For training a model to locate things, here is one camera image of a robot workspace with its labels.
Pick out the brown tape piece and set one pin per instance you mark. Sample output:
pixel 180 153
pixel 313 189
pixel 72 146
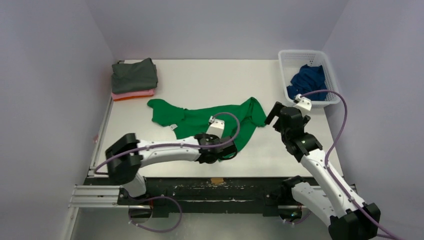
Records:
pixel 217 181

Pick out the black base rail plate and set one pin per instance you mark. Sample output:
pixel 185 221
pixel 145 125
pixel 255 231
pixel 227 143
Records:
pixel 238 195

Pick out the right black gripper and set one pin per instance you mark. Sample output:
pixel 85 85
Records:
pixel 279 115

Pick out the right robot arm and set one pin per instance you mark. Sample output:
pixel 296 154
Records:
pixel 346 215

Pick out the pink folded t-shirt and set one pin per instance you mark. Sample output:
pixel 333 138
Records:
pixel 135 93

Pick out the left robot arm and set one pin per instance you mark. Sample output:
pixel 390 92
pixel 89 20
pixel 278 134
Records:
pixel 127 155

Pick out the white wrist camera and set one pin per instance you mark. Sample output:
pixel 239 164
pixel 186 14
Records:
pixel 303 104
pixel 216 127

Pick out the green t-shirt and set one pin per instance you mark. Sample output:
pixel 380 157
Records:
pixel 191 122

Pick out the white plastic basket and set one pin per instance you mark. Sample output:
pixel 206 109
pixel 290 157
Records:
pixel 290 61

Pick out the dark grey folded t-shirt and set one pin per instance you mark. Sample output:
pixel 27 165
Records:
pixel 134 77

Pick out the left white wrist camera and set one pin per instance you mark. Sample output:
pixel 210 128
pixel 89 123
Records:
pixel 216 127

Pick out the blue crumpled t-shirt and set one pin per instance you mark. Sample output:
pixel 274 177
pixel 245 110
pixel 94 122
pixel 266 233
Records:
pixel 308 79

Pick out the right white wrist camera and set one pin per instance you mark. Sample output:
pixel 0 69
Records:
pixel 303 104

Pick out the orange folded t-shirt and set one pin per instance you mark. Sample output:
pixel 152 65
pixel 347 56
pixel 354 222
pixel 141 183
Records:
pixel 117 99

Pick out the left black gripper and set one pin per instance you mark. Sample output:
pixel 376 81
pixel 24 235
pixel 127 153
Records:
pixel 212 137

